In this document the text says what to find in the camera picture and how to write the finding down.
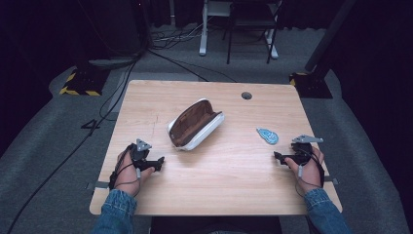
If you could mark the black chair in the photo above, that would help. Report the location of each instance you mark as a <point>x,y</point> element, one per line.
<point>251,22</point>

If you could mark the small blue white packet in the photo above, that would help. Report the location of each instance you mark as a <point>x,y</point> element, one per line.
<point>268,136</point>

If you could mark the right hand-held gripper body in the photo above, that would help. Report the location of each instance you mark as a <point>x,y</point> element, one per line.
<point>302,150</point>

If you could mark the black slanted stand pole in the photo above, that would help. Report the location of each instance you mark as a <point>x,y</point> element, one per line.
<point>328,34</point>

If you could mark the white pencil case brown lining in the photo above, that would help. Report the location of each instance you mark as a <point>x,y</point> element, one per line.
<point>194,124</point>

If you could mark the black stand base hazard stripes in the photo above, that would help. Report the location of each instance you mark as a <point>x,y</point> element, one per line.
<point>310,85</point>
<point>85,81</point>

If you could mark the person's left hand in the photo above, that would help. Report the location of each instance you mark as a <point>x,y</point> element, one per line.
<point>130,175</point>

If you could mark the person's right hand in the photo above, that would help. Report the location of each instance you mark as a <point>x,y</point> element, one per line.
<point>309,174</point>

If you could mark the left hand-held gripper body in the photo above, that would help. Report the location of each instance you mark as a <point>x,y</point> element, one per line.
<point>140,155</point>

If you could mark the white desk frame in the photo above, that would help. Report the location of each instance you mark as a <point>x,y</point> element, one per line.
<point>207,29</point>

